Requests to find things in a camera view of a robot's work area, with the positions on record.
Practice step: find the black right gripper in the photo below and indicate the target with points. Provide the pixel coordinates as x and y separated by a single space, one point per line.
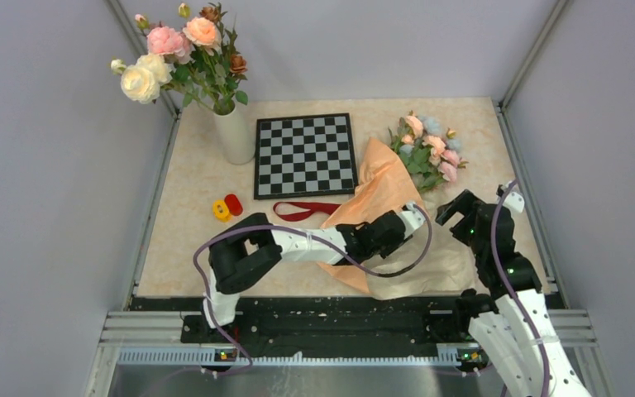
465 203

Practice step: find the pink blue flower bunch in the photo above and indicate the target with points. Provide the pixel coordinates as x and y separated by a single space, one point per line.
431 155

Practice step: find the dark red ribbon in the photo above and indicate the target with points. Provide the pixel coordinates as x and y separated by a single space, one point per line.
305 210

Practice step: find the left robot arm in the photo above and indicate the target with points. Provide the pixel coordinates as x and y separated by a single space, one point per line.
246 252

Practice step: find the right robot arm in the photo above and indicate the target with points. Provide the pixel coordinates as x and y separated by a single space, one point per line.
510 322

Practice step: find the white ceramic vase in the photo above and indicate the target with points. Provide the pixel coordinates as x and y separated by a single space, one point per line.
234 136

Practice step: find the flower bunch in vase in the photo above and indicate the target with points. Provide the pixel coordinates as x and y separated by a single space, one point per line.
198 60

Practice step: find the black white checkerboard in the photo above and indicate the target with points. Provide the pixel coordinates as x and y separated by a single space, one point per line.
304 156

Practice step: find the red yellow toy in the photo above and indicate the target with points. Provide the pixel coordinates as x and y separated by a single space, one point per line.
226 208

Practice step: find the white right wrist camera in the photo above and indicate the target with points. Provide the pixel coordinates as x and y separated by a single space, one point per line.
510 199

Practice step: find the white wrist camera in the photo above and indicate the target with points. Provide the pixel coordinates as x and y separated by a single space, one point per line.
412 217
510 199

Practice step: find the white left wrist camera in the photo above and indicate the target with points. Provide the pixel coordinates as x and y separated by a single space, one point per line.
412 217

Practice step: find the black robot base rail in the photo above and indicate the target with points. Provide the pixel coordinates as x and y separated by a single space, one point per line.
323 327

